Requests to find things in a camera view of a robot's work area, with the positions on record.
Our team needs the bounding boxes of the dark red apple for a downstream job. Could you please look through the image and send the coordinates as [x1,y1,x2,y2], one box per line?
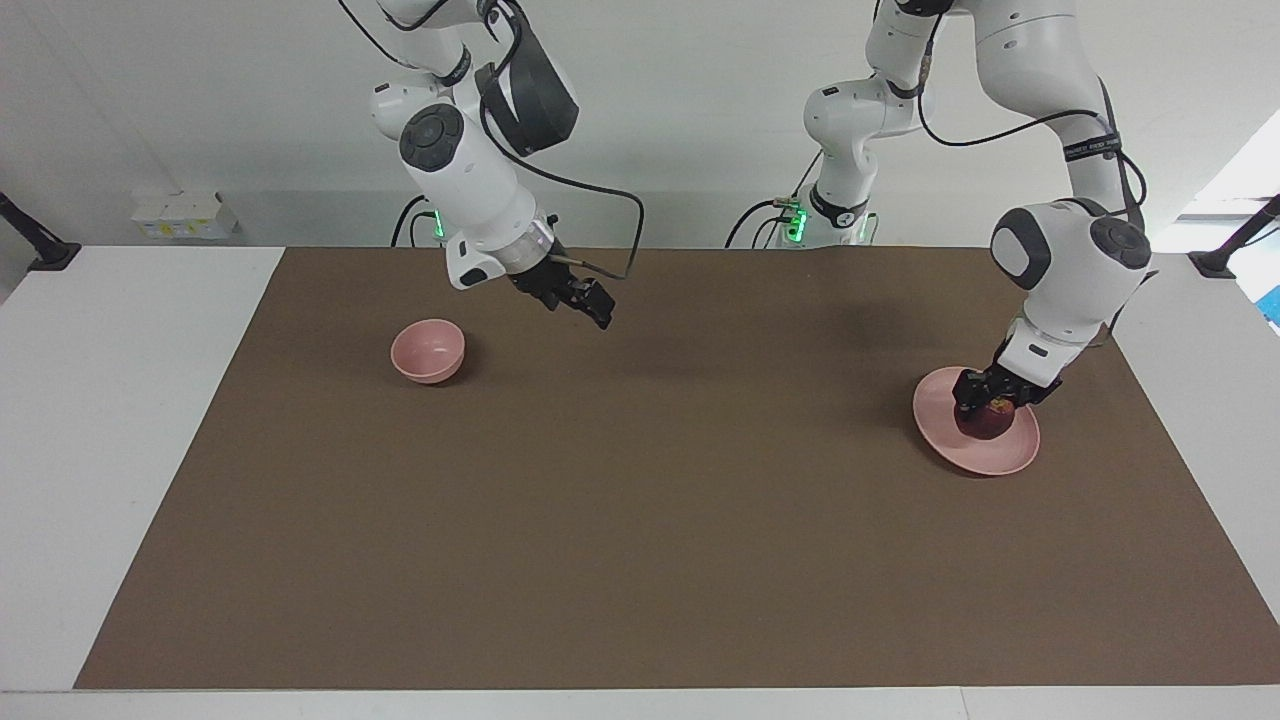
[955,398,1013,442]

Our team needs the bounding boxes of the pink plate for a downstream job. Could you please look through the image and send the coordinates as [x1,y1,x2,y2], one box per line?
[912,366,1041,477]

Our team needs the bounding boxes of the pink bowl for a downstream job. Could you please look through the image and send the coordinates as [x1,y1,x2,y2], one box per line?
[390,318,467,386]

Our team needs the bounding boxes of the brown table mat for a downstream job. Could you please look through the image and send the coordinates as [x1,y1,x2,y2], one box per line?
[73,247,1280,691]

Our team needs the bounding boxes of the black clamp stand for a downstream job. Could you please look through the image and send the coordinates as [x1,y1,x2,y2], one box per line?
[0,190,83,273]
[1188,195,1280,281]

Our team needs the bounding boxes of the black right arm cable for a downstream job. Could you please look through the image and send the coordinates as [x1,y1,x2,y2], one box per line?
[338,0,646,283]

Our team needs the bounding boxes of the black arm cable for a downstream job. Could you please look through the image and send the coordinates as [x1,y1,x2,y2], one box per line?
[915,10,1149,236]
[338,0,646,283]

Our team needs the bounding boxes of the black base cable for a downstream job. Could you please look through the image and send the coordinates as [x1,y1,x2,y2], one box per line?
[725,155,826,249]
[390,195,436,248]

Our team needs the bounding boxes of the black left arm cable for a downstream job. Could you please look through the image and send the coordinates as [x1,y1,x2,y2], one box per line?
[915,10,1149,236]

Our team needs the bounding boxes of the white wall socket boxes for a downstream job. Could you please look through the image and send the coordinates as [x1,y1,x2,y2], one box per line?
[130,190,241,241]

